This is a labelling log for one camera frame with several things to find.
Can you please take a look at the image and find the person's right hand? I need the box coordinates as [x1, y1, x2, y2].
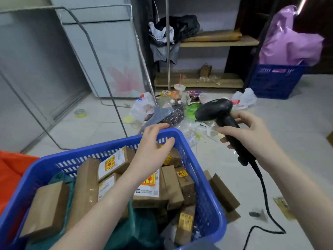
[216, 110, 286, 172]

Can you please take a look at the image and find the person's left hand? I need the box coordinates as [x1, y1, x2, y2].
[129, 123, 176, 186]

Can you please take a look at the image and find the black barcode scanner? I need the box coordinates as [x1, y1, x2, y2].
[194, 98, 258, 167]

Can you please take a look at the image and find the pile of cardboard parcels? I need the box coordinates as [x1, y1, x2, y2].
[19, 144, 197, 247]

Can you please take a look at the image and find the blue plastic basket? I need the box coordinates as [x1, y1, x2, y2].
[0, 128, 227, 250]

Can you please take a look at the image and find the person's left forearm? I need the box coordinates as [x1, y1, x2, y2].
[51, 166, 151, 250]

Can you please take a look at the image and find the person's right forearm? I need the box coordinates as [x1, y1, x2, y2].
[260, 151, 333, 250]

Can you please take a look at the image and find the white bag with red lid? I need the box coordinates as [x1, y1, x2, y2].
[231, 87, 257, 110]

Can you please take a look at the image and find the small clear plastic packet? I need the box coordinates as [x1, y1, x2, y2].
[186, 134, 201, 148]

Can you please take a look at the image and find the dark patterned plastic bag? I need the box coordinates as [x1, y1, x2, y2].
[162, 102, 185, 128]

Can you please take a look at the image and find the white bag red blue logo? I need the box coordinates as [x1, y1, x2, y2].
[130, 92, 156, 123]

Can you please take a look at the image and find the open empty brown carton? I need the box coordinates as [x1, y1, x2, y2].
[203, 169, 241, 224]

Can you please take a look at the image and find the dark blue plastic crate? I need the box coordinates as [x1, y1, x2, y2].
[248, 64, 309, 100]

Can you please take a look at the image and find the green plastic bag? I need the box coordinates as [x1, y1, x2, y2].
[185, 102, 203, 122]

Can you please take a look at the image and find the gold foil card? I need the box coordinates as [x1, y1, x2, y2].
[272, 196, 297, 221]

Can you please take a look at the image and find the orange snack packet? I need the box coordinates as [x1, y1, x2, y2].
[159, 90, 180, 100]

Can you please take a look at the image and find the small grey plastic scrap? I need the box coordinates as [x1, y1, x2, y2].
[248, 209, 268, 222]

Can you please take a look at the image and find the dark green mailer bag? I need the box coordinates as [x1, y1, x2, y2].
[25, 170, 167, 250]

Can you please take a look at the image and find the plastic cup red straw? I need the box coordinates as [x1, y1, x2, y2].
[173, 74, 186, 99]

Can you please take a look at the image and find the crumpled clear plastic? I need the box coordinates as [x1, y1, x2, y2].
[197, 75, 222, 85]

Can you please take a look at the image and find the wooden shelf unit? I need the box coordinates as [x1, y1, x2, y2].
[154, 30, 260, 89]

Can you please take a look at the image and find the small brown carton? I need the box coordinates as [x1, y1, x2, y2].
[199, 64, 213, 78]

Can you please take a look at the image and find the pink plastic bag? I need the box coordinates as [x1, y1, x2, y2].
[259, 4, 325, 67]

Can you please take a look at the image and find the grey cloth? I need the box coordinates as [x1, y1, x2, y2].
[148, 22, 180, 63]

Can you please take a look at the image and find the steel pole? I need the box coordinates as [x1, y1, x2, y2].
[164, 0, 171, 91]

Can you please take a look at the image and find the long brown wrapped parcel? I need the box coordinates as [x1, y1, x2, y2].
[182, 30, 242, 42]

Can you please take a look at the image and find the white fridge pink flower print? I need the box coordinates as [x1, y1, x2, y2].
[49, 0, 150, 99]

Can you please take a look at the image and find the orange plastic bag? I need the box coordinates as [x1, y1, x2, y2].
[0, 150, 40, 242]

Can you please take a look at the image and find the black plastic bag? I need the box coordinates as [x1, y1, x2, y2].
[156, 15, 200, 44]

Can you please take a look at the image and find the shiny steel tube frame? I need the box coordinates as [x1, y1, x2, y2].
[58, 3, 158, 108]

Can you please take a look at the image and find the dark metal tube frame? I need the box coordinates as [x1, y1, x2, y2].
[0, 6, 129, 151]

